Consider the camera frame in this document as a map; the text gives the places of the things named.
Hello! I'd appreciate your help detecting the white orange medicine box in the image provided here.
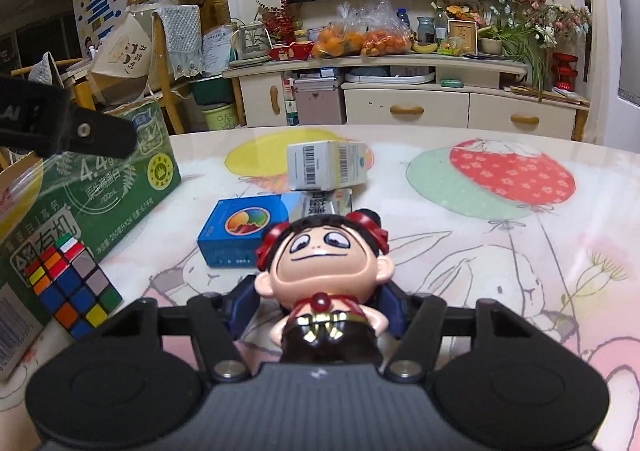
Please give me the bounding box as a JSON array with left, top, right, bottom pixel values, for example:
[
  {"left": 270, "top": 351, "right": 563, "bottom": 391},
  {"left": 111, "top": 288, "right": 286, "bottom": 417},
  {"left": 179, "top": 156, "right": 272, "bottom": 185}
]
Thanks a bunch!
[{"left": 286, "top": 140, "right": 368, "bottom": 191}]

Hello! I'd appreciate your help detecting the bag of tangerines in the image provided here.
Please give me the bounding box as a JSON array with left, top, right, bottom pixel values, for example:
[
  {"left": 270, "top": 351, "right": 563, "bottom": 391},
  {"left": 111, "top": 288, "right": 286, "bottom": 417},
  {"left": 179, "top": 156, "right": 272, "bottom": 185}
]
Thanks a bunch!
[{"left": 360, "top": 0, "right": 411, "bottom": 58}]

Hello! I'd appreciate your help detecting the green milk cardboard carton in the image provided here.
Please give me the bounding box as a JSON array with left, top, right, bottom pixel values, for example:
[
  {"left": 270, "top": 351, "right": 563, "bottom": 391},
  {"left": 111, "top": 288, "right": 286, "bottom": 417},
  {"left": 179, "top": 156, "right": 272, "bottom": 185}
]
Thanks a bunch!
[{"left": 1, "top": 99, "right": 181, "bottom": 379}]

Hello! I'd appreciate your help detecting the red vase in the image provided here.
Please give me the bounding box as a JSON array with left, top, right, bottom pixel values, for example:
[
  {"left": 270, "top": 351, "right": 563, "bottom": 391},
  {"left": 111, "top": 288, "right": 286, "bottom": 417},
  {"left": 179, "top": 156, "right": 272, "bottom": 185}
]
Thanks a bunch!
[{"left": 551, "top": 52, "right": 578, "bottom": 92}]

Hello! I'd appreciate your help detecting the canvas tote bag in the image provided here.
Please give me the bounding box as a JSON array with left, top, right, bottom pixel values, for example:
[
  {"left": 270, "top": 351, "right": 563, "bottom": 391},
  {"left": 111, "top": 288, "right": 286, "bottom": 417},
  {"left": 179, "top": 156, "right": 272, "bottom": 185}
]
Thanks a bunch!
[{"left": 87, "top": 13, "right": 152, "bottom": 94}]

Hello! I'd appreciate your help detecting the pink storage box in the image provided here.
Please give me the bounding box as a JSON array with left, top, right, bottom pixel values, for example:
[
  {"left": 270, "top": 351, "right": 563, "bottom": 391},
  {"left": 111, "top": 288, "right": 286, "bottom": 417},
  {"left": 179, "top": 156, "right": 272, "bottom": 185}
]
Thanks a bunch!
[{"left": 293, "top": 77, "right": 346, "bottom": 126}]

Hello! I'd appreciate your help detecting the nezha doll figure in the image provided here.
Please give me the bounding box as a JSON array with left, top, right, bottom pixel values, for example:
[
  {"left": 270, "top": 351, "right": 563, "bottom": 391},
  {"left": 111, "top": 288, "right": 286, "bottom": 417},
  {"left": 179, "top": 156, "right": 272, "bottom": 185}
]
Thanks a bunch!
[{"left": 254, "top": 208, "right": 395, "bottom": 367}]

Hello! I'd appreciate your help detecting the rubiks cube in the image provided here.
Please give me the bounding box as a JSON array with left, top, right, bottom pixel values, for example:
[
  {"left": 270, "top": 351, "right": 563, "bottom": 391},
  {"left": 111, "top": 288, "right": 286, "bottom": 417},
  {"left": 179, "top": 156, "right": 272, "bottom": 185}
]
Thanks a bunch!
[{"left": 23, "top": 234, "right": 124, "bottom": 339}]

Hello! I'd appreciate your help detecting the white tower air conditioner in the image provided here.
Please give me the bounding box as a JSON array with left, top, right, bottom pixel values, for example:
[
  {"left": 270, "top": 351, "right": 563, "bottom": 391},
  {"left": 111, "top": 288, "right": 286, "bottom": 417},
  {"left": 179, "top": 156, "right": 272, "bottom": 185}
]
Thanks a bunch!
[{"left": 585, "top": 0, "right": 639, "bottom": 153}]

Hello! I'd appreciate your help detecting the wooden dining table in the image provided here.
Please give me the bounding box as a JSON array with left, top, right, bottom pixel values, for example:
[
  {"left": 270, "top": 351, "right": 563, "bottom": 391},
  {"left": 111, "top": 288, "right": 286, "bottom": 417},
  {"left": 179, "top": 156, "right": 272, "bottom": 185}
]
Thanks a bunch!
[{"left": 8, "top": 57, "right": 101, "bottom": 112}]

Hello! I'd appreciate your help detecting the green trash bin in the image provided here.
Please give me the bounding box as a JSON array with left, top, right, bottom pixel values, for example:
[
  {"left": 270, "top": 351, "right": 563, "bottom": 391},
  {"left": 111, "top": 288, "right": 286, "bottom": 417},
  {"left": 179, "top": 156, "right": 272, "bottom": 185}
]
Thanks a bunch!
[{"left": 202, "top": 103, "right": 240, "bottom": 131}]

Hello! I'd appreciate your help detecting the bag of oranges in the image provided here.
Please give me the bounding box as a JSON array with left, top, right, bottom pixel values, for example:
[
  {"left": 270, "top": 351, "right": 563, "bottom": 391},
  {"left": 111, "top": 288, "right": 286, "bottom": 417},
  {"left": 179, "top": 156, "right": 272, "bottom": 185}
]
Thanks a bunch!
[{"left": 311, "top": 2, "right": 368, "bottom": 59}]

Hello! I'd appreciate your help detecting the cream tv cabinet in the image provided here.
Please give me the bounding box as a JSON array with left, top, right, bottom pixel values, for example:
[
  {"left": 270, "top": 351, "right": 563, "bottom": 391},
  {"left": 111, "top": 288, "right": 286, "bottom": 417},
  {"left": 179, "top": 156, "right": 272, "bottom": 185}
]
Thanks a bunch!
[{"left": 223, "top": 54, "right": 589, "bottom": 140}]

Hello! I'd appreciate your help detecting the wooden chair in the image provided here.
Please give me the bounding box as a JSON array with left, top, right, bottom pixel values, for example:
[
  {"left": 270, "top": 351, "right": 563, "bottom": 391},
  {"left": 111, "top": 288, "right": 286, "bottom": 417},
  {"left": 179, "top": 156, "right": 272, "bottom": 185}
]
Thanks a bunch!
[{"left": 74, "top": 4, "right": 204, "bottom": 135}]

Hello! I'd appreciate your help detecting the blue round logo box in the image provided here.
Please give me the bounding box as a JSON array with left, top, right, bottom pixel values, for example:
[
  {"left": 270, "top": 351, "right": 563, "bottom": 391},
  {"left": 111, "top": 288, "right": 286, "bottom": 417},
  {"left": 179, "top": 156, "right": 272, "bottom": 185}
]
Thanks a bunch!
[{"left": 196, "top": 194, "right": 288, "bottom": 268}]

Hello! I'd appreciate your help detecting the potted flower plant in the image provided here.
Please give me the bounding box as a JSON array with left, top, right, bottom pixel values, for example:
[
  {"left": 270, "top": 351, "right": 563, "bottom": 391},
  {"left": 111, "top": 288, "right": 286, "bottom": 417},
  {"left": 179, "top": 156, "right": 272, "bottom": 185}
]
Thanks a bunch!
[{"left": 478, "top": 0, "right": 591, "bottom": 99}]

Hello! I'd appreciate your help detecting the framed certificate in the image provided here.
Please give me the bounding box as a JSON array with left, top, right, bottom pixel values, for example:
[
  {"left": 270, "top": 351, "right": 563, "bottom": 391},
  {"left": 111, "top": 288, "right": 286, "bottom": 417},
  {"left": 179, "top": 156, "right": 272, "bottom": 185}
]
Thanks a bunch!
[{"left": 448, "top": 20, "right": 477, "bottom": 54}]

